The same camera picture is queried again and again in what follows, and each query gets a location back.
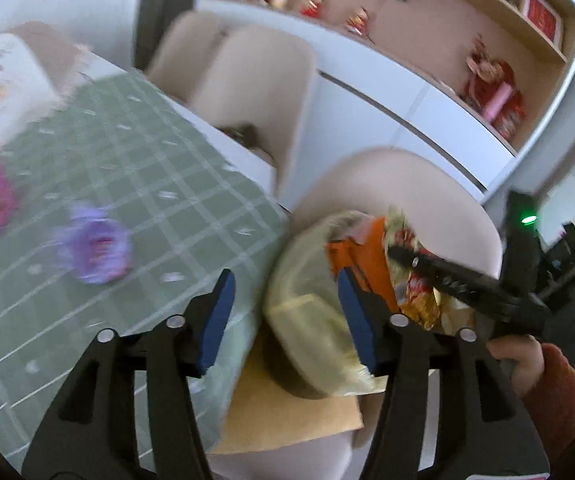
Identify wooden wall shelf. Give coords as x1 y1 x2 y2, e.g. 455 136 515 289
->
200 0 575 156

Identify purple toy container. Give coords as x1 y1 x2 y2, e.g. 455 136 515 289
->
52 202 133 286

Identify white sideboard cabinet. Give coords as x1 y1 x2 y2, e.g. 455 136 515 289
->
195 0 518 206

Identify gold red snack packet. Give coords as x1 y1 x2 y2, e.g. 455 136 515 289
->
383 205 443 332

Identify dark glass cabinet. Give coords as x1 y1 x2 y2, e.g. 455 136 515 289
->
132 0 208 68

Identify beige dining chair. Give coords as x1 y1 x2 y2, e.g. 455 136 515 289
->
146 10 233 106
190 25 318 196
208 146 505 480

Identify red framed picture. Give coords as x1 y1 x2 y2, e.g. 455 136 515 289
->
520 0 565 46

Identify red snack jar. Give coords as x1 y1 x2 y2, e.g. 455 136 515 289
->
492 92 527 141

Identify white folding food cover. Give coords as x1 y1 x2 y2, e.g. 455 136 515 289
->
0 20 96 148

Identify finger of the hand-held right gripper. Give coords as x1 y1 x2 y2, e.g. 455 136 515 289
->
386 245 505 313

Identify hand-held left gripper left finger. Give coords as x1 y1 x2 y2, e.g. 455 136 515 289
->
22 268 237 480

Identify yellow plastic bag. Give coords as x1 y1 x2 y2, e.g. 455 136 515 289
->
264 209 491 397

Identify pink tall box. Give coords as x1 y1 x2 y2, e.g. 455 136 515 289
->
482 85 513 123

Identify yellow seat cushion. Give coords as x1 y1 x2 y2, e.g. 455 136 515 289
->
220 325 365 453

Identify large red doll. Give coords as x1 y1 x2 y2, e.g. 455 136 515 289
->
465 35 518 116

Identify person's right hand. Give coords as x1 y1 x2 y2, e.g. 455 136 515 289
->
486 336 544 400

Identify orange snack bag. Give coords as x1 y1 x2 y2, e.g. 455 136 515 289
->
326 216 403 313

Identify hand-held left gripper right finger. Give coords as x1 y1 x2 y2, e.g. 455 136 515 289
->
336 266 551 480

